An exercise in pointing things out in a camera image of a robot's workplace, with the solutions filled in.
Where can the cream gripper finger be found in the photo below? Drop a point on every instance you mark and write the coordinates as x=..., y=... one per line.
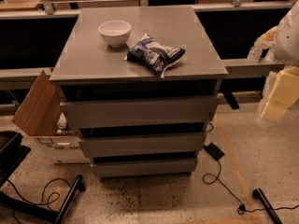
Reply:
x=280, y=92

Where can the grey bottom drawer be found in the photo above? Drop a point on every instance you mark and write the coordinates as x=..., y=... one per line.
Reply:
x=133, y=168

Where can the grey drawer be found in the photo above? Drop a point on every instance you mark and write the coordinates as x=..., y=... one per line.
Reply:
x=136, y=112
x=133, y=168
x=141, y=144

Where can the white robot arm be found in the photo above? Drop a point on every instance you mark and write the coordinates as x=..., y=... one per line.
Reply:
x=284, y=41

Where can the grey top drawer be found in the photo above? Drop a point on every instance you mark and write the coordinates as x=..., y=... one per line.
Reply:
x=136, y=112

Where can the grey middle drawer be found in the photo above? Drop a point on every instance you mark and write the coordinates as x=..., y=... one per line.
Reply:
x=141, y=144

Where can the grey drawer cabinet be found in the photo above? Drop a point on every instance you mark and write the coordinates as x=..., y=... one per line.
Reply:
x=90, y=70

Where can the open cardboard box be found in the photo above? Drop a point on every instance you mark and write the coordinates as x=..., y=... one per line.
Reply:
x=37, y=117

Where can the right clear pump bottle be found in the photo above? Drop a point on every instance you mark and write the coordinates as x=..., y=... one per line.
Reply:
x=270, y=56

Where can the clear pump bottle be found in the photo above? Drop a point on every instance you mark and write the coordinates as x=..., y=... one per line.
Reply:
x=255, y=54
x=270, y=56

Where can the left clear pump bottle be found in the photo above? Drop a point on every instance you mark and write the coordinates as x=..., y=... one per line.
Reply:
x=255, y=54

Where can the black power adapter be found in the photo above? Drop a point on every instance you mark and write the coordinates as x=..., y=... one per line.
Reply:
x=215, y=152

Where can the black stand leg right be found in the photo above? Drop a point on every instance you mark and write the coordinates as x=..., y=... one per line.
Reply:
x=259, y=195

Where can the blue white snack bag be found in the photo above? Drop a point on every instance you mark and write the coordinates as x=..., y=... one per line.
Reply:
x=156, y=57

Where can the white ceramic bowl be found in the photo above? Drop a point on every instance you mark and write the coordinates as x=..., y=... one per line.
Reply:
x=115, y=33

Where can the white bottle in box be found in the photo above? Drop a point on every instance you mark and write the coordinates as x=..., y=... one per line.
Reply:
x=62, y=122

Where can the black bin left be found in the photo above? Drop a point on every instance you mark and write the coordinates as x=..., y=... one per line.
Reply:
x=12, y=153

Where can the black stand base left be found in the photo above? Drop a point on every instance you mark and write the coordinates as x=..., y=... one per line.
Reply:
x=54, y=217

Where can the grey metal rail frame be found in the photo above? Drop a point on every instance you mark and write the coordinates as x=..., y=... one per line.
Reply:
x=31, y=41

